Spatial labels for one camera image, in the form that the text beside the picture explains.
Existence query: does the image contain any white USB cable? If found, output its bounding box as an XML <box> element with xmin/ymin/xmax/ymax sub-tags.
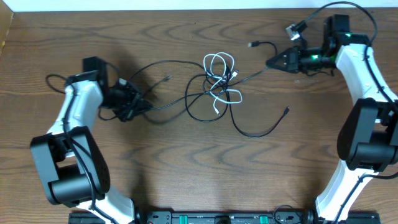
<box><xmin>203</xmin><ymin>52</ymin><xmax>243</xmax><ymax>116</ymax></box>

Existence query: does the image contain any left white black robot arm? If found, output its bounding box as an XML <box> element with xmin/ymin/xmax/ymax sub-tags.
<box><xmin>30</xmin><ymin>57</ymin><xmax>152</xmax><ymax>223</ymax></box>

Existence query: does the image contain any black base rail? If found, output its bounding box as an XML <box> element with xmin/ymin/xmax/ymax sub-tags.
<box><xmin>67</xmin><ymin>206</ymin><xmax>381</xmax><ymax>224</ymax></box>

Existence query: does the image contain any black USB cable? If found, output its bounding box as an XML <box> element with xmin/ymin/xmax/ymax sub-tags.
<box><xmin>129</xmin><ymin>59</ymin><xmax>271</xmax><ymax>125</ymax></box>
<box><xmin>185</xmin><ymin>40</ymin><xmax>290</xmax><ymax>138</ymax></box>

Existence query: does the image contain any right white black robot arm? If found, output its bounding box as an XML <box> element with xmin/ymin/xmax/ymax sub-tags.
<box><xmin>266</xmin><ymin>14</ymin><xmax>397</xmax><ymax>223</ymax></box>

